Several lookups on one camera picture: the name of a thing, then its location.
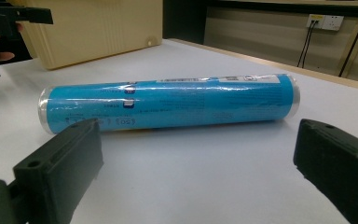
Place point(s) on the white wall socket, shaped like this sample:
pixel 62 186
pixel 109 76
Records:
pixel 324 21

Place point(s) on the blue plastic-wrapped roll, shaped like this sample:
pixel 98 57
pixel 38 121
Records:
pixel 167 104

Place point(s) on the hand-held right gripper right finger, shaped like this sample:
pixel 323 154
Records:
pixel 338 165

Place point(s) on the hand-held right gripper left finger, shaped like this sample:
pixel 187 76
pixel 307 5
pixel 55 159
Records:
pixel 60 168

